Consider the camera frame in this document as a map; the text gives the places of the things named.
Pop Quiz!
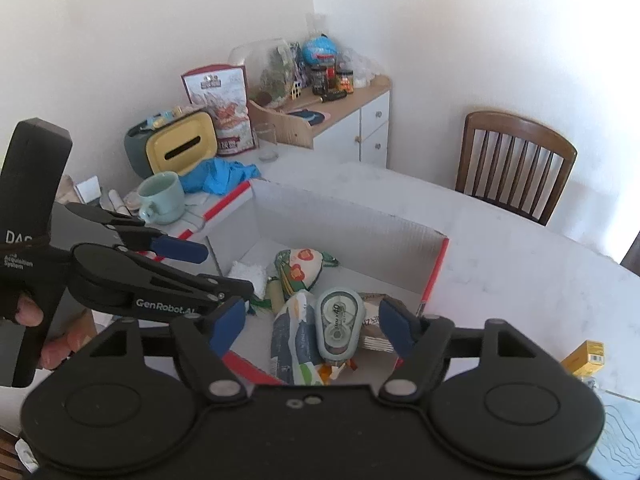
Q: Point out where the yellow grey tissue box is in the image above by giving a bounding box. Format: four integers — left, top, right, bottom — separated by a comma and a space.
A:
124, 110, 219, 179

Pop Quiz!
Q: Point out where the clear drinking glass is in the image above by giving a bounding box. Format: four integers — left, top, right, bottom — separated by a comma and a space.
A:
254, 122, 279, 162

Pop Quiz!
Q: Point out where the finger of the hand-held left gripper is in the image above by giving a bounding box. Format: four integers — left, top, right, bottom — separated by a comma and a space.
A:
120, 247, 256, 303
65, 202, 210, 265

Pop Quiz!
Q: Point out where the white paper card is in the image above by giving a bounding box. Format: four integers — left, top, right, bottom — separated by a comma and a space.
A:
75, 176, 103, 204

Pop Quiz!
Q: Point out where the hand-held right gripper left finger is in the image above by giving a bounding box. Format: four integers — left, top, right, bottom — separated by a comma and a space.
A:
90, 296, 249, 404

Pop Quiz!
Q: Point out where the white wooden sideboard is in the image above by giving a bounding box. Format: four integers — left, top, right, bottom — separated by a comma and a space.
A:
248, 75, 392, 169

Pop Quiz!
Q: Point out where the grey correction tape dispenser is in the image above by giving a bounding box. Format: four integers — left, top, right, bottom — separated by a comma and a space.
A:
315, 287, 365, 364

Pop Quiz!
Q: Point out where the orange snack packet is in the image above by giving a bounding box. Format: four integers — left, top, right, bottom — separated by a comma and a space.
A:
319, 359, 359, 380

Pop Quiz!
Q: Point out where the pale green mug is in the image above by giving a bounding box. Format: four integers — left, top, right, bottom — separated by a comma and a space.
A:
136, 171, 186, 225

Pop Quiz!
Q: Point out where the blue white snack packet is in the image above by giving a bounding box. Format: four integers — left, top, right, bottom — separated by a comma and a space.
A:
271, 292, 326, 386

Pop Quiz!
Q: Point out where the red white cereal bag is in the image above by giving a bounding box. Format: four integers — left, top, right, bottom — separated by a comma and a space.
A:
181, 64, 259, 156

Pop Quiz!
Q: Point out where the white crumpled tissue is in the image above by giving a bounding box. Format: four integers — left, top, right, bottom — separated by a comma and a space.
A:
227, 261, 269, 299

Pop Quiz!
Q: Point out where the yellow cardboard box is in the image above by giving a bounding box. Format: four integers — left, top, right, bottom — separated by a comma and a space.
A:
560, 340, 605, 379

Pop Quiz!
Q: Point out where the blue globe toy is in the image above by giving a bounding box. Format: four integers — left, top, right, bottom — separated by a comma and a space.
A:
302, 34, 339, 67

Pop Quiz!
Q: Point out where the person's left hand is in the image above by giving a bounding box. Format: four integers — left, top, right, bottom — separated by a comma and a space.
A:
15, 294, 97, 370

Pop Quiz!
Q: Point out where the large glass terrarium jar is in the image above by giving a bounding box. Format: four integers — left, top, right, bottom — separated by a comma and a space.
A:
229, 38, 301, 107

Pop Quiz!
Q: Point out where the blue cloth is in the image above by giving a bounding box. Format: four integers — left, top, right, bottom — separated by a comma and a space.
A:
177, 157, 262, 196

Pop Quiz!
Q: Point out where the clear plastic bag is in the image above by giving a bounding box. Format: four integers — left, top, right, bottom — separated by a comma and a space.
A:
345, 47, 382, 86

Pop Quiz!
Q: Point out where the brown wooden chair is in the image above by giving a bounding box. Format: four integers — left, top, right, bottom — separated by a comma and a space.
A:
455, 111, 578, 226

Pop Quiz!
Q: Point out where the floral print packet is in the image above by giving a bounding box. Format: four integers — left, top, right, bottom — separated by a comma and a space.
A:
250, 249, 341, 317

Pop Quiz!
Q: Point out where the silver foil snack packet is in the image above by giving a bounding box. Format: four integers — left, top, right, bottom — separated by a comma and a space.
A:
352, 294, 402, 357

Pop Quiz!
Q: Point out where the red and white cardboard box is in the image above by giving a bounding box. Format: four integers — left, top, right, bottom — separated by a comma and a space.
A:
135, 179, 451, 387

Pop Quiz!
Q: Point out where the wooden desk tray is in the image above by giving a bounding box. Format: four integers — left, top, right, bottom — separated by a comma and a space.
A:
248, 99, 332, 150

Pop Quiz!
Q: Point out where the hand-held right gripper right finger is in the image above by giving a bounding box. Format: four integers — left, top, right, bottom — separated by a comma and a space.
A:
377, 296, 548, 404

